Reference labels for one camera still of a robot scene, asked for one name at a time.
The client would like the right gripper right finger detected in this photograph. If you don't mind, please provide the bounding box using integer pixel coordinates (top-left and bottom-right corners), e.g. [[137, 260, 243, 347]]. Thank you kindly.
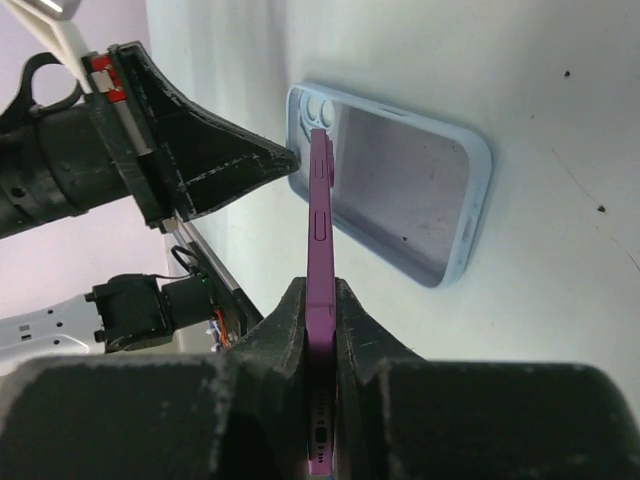
[[335, 280, 639, 479]]

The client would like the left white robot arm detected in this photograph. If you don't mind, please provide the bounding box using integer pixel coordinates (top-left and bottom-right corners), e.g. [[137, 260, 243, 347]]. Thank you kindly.
[[1, 42, 300, 373]]

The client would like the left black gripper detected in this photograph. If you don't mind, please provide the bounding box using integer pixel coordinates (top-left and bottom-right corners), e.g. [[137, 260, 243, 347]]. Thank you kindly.
[[1, 42, 299, 238]]

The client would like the light blue phone case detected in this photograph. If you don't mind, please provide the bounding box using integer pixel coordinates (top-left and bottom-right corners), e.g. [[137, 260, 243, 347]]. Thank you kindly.
[[286, 83, 493, 289]]

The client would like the dark phone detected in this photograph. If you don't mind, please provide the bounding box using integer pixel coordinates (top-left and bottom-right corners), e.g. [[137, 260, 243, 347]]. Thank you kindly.
[[305, 128, 336, 476]]

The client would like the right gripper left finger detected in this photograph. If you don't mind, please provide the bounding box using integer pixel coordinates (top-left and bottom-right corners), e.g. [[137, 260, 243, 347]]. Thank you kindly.
[[1, 278, 306, 479]]

